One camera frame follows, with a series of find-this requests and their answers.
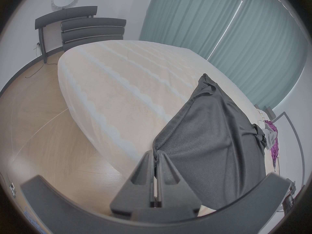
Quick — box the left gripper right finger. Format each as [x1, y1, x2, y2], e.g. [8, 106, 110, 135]
[156, 150, 203, 215]

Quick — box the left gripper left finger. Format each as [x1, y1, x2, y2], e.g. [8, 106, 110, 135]
[110, 150, 156, 216]

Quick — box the black T-shirt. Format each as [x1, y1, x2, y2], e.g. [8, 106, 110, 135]
[152, 73, 267, 210]

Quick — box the bed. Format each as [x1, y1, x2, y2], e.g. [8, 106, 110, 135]
[57, 40, 305, 215]

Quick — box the purple satin garment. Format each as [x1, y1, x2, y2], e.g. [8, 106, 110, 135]
[264, 120, 279, 172]

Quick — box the white printed pillow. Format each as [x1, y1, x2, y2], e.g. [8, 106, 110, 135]
[256, 109, 268, 122]

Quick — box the grey bedside table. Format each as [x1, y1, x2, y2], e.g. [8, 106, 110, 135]
[254, 104, 276, 118]

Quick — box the blue-green curtain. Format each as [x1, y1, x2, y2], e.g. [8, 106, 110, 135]
[207, 0, 311, 110]
[139, 0, 249, 61]

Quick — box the black chest of drawers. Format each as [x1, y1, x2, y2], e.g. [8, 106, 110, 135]
[61, 19, 127, 52]

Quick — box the black console table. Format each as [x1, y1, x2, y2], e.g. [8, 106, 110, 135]
[35, 6, 98, 63]

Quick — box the black cable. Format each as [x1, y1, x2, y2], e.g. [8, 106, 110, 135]
[24, 42, 58, 78]

